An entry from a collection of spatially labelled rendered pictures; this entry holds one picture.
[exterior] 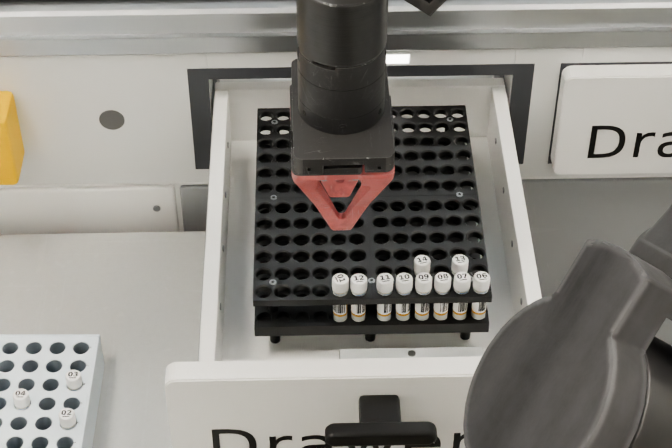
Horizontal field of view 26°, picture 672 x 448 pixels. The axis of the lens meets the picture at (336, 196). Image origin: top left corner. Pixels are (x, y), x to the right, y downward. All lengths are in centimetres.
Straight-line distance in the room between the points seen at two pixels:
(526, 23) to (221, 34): 25
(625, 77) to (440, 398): 37
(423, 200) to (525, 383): 62
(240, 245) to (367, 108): 30
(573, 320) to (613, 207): 84
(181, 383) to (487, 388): 46
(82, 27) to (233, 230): 21
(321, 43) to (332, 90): 4
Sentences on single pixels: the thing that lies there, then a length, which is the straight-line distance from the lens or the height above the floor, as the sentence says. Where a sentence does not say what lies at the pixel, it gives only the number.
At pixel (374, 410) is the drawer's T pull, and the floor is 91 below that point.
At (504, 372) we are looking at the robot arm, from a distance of 55.
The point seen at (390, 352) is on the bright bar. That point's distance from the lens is 111.
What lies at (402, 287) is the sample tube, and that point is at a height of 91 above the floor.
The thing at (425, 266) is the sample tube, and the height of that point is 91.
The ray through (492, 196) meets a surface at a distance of 125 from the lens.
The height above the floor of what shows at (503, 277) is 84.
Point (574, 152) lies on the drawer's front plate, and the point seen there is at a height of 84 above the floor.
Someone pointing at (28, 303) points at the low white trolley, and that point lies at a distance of 129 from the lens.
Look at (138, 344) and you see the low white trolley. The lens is 124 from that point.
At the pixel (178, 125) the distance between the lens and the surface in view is 127.
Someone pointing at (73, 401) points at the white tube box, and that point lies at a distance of 117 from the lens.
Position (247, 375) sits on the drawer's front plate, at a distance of 99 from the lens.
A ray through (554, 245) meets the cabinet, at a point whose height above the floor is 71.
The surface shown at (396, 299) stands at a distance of 107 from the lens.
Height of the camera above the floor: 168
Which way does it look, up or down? 43 degrees down
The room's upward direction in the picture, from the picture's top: straight up
